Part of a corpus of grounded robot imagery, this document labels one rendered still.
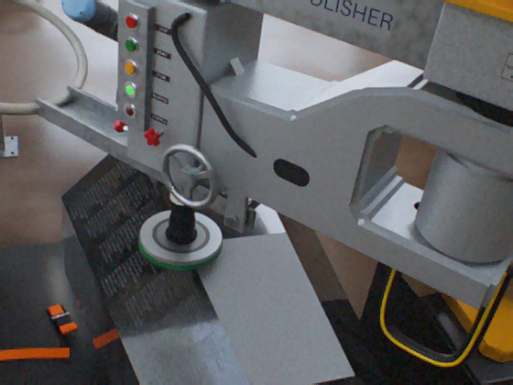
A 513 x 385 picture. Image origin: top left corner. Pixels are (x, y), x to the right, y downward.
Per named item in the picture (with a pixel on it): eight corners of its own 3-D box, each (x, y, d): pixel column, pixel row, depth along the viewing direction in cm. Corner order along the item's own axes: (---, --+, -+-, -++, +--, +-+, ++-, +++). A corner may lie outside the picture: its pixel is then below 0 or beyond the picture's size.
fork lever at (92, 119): (286, 200, 164) (289, 183, 161) (242, 237, 150) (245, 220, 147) (79, 95, 190) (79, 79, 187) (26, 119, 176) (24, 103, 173)
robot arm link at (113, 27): (90, -6, 202) (122, 9, 198) (110, 6, 212) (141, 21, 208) (77, 23, 203) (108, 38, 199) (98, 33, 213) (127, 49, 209)
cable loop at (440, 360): (465, 376, 147) (516, 268, 128) (460, 386, 144) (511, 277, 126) (371, 326, 156) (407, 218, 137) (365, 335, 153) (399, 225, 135)
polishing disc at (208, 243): (150, 207, 186) (150, 203, 185) (226, 220, 186) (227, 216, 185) (130, 257, 169) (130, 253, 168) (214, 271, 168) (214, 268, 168)
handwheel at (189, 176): (237, 202, 150) (245, 144, 141) (211, 223, 143) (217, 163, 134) (183, 175, 156) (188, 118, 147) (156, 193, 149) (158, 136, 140)
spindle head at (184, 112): (300, 189, 162) (336, 8, 136) (250, 232, 146) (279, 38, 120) (181, 134, 176) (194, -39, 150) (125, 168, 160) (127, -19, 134)
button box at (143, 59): (151, 128, 150) (157, 5, 134) (144, 133, 148) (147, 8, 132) (125, 115, 153) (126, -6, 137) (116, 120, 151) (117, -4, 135)
